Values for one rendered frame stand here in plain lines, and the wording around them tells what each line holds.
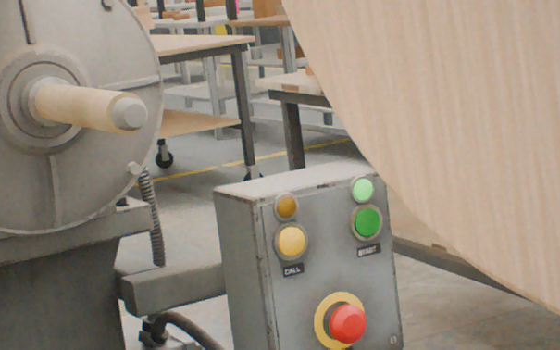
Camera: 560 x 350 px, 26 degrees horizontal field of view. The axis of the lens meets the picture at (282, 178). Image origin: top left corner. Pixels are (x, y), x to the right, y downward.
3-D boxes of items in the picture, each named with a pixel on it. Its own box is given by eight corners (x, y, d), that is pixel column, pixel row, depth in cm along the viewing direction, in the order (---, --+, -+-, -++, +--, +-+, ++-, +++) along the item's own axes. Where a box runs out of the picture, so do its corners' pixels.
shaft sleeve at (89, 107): (57, 127, 108) (28, 106, 107) (77, 96, 109) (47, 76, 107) (131, 143, 93) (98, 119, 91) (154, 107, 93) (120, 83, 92)
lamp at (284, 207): (273, 224, 122) (269, 194, 121) (300, 218, 123) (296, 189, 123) (277, 225, 121) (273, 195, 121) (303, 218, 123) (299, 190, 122)
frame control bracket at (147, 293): (124, 311, 130) (118, 276, 130) (280, 271, 139) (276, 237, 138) (138, 319, 127) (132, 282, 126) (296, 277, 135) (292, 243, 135)
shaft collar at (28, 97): (52, 136, 110) (10, 107, 108) (80, 93, 111) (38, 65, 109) (59, 137, 108) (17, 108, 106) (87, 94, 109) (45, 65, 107)
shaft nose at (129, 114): (130, 135, 92) (105, 118, 91) (146, 109, 93) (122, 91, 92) (140, 137, 91) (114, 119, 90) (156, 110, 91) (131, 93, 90)
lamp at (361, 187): (350, 206, 126) (347, 177, 125) (375, 200, 127) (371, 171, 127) (354, 206, 125) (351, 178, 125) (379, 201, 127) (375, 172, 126)
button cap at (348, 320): (319, 341, 127) (315, 304, 126) (352, 331, 129) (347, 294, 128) (338, 349, 124) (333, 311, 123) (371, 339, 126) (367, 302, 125)
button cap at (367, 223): (350, 238, 127) (347, 209, 127) (374, 231, 129) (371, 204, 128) (357, 240, 126) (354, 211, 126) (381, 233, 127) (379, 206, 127)
